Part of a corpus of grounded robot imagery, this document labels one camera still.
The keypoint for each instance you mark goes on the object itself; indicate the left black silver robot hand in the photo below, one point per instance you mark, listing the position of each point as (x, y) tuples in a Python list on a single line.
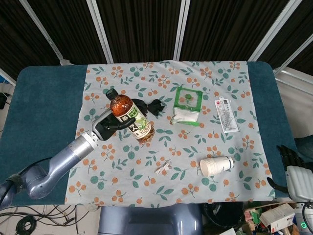
[(105, 127)]

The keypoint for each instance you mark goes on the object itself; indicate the green tissue pack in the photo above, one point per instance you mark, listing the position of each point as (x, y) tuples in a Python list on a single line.
[(185, 115)]

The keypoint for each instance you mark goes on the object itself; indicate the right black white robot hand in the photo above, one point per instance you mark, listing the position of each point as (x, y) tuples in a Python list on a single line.
[(299, 181)]

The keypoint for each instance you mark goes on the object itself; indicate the black sock bundle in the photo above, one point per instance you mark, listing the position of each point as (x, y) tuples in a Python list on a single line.
[(156, 106)]

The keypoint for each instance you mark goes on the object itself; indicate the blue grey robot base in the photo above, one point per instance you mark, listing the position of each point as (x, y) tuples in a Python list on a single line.
[(149, 220)]

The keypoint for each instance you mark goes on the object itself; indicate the white aluminium partition post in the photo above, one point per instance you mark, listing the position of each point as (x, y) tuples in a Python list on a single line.
[(293, 57), (271, 31), (44, 31), (182, 29), (100, 29)]

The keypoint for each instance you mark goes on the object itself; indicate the stack of white paper cups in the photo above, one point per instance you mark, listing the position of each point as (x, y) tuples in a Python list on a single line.
[(215, 166)]

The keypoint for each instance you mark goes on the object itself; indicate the brown tea bottle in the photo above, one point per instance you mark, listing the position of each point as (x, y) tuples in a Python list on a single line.
[(127, 112)]

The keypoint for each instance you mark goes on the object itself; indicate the black power adapter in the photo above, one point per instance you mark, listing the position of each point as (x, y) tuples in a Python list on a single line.
[(2, 100)]

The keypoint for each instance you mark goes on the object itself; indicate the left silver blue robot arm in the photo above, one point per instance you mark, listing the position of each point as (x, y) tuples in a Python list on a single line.
[(56, 164)]

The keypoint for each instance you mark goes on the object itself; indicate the black waste bin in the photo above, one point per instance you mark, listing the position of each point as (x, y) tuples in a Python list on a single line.
[(225, 215)]

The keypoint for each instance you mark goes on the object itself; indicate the white cardboard box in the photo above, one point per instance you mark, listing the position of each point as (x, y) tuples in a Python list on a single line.
[(277, 216)]

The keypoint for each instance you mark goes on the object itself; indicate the floral orange berry tablecloth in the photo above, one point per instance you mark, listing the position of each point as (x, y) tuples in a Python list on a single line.
[(171, 156)]

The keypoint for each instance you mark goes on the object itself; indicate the teal table cover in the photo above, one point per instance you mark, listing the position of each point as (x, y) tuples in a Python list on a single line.
[(46, 98)]

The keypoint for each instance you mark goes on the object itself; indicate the white clear pin package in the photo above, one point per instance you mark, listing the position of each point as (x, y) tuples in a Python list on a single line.
[(226, 115)]

